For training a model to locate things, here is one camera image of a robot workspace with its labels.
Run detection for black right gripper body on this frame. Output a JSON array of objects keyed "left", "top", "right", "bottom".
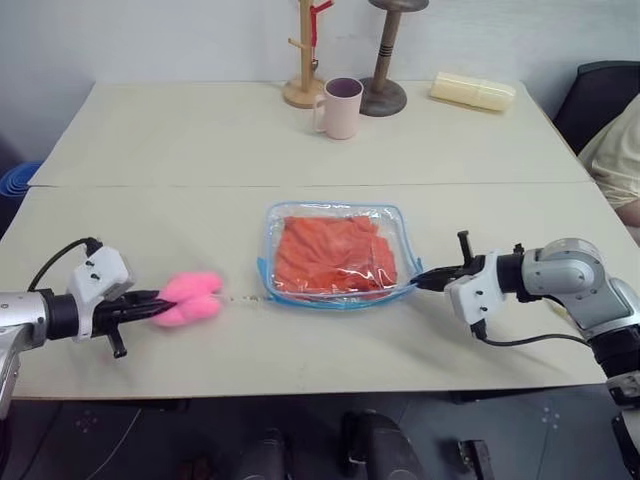
[{"left": 441, "top": 229, "right": 487, "bottom": 290}]

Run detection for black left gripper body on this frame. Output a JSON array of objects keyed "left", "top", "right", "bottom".
[{"left": 91, "top": 292, "right": 162, "bottom": 360}]

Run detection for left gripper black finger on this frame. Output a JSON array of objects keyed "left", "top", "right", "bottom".
[
  {"left": 123, "top": 289, "right": 172, "bottom": 306},
  {"left": 119, "top": 302, "right": 175, "bottom": 322}
]

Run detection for pink fluffy pom-pom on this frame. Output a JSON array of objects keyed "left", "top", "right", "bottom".
[{"left": 151, "top": 270, "right": 224, "bottom": 329}]

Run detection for clear plastic pouch blue trim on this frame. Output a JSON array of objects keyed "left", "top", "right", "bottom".
[{"left": 256, "top": 200, "right": 424, "bottom": 310}]

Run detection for orange cloth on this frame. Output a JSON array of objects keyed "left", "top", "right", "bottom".
[{"left": 274, "top": 215, "right": 400, "bottom": 302}]

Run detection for blue stacked stools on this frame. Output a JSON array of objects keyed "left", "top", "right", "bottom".
[{"left": 0, "top": 161, "right": 44, "bottom": 199}]

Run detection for large dark rounded shape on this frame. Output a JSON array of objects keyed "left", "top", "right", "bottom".
[{"left": 341, "top": 408, "right": 427, "bottom": 480}]

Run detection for cream ribbed plastic container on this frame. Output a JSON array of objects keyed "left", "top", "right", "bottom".
[{"left": 430, "top": 70, "right": 517, "bottom": 116}]

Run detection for person in beige shirt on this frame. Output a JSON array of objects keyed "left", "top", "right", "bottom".
[{"left": 577, "top": 93, "right": 640, "bottom": 224}]

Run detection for pink plastic mug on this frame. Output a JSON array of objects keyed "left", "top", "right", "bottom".
[{"left": 311, "top": 76, "right": 365, "bottom": 142}]

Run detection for black chair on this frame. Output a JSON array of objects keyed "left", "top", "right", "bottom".
[{"left": 551, "top": 60, "right": 640, "bottom": 157}]

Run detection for light wooden mug tree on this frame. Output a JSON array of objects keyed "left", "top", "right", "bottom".
[{"left": 283, "top": 0, "right": 334, "bottom": 109}]

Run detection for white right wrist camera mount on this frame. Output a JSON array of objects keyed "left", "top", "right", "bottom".
[{"left": 445, "top": 249, "right": 507, "bottom": 340}]

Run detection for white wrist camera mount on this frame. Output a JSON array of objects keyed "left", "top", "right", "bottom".
[
  {"left": 66, "top": 244, "right": 137, "bottom": 344},
  {"left": 445, "top": 249, "right": 507, "bottom": 340}
]

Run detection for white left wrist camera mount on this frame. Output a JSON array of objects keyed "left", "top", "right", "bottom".
[{"left": 66, "top": 244, "right": 137, "bottom": 344}]

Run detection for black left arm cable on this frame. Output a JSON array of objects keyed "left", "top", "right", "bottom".
[{"left": 27, "top": 236, "right": 104, "bottom": 294}]

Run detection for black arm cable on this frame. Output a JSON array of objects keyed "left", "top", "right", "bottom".
[
  {"left": 27, "top": 236, "right": 104, "bottom": 294},
  {"left": 473, "top": 323, "right": 594, "bottom": 349}
]

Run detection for small beaded metal chain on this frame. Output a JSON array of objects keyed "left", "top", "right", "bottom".
[{"left": 219, "top": 294, "right": 275, "bottom": 305}]

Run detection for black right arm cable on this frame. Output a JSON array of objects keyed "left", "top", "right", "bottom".
[{"left": 473, "top": 323, "right": 594, "bottom": 349}]

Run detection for dark wooden pedestal stand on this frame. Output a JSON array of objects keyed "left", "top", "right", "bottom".
[{"left": 358, "top": 0, "right": 432, "bottom": 118}]

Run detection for red lanyard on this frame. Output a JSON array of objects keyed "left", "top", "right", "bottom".
[{"left": 309, "top": 0, "right": 335, "bottom": 72}]

